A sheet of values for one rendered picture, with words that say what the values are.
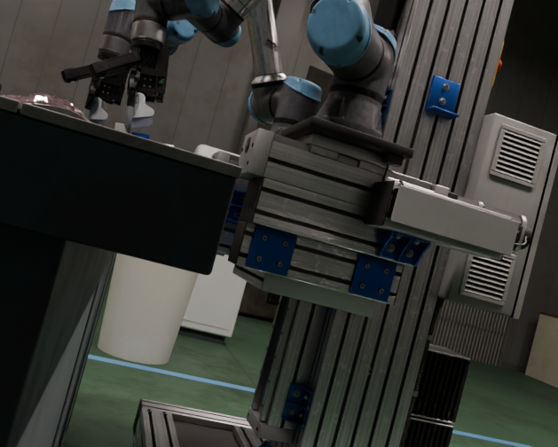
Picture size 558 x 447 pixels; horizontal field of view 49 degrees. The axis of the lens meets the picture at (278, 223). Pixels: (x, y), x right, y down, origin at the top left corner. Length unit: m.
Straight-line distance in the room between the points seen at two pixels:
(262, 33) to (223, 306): 2.87
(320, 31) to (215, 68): 6.51
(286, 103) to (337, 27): 0.62
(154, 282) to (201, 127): 4.41
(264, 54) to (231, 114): 5.73
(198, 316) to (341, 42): 3.47
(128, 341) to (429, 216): 2.44
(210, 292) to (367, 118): 3.29
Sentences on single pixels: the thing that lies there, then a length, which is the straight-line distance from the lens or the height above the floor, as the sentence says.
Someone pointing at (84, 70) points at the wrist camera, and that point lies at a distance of 1.70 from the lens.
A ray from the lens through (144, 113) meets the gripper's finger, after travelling 1.37.
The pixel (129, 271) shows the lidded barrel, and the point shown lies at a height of 0.45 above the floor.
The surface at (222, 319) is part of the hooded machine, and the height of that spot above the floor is 0.18.
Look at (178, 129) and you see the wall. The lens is 7.51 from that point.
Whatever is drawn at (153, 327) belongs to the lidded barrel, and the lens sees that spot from 3.38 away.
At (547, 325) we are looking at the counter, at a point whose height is 0.72.
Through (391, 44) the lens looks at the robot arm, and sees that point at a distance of 1.34.
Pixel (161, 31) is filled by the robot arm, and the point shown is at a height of 1.17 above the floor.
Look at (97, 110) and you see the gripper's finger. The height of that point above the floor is 1.00.
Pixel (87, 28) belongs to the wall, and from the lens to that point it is 7.70.
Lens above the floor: 0.78
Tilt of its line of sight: 2 degrees up
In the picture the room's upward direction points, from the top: 15 degrees clockwise
